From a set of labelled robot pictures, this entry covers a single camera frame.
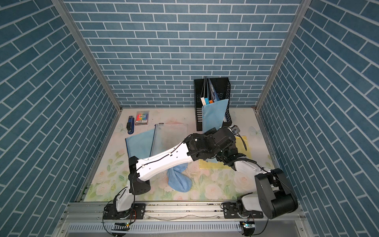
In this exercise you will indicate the aluminium front rail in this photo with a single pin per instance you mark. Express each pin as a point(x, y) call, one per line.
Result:
point(171, 216)

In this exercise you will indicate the colourful marker pack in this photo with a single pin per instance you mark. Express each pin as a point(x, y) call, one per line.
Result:
point(142, 118)

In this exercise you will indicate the blue stapler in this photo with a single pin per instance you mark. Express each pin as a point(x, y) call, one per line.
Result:
point(130, 125)

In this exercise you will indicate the yellow mesh document bag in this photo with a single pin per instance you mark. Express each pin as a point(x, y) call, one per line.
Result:
point(242, 147)

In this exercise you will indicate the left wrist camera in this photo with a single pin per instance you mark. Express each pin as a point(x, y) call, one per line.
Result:
point(234, 130)

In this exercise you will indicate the blue microfiber cloth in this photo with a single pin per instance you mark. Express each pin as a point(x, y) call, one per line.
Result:
point(177, 180)

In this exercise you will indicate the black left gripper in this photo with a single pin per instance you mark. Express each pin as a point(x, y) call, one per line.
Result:
point(208, 133)

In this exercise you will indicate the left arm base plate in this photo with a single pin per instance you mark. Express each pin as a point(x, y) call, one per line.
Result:
point(136, 213)

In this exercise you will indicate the blue folder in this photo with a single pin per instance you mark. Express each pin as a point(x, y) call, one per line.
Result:
point(212, 91)

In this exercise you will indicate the light blue mesh document bag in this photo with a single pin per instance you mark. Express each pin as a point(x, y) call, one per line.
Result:
point(213, 115)

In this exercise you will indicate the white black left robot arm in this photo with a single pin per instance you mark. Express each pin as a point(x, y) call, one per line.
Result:
point(142, 170)

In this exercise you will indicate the aluminium corner post left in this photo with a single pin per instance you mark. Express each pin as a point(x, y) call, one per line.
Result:
point(79, 39)

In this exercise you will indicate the clear mesh document bag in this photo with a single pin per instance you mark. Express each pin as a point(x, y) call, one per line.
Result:
point(167, 136)

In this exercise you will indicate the aluminium corner post right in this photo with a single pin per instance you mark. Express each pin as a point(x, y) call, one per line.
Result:
point(303, 7)

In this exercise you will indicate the aluminium corner post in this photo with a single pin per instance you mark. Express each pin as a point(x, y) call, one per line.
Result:
point(79, 39)
point(303, 7)

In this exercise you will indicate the black mesh file holder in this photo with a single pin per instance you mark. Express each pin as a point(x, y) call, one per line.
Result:
point(201, 89)

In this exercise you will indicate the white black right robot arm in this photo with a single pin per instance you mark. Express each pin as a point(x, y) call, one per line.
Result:
point(275, 196)

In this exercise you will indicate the blue document bag far left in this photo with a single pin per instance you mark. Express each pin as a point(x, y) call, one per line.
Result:
point(140, 145)

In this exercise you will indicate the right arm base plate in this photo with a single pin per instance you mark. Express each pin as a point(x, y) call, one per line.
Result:
point(234, 210)

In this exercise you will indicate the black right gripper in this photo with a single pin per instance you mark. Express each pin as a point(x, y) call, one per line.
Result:
point(219, 159)

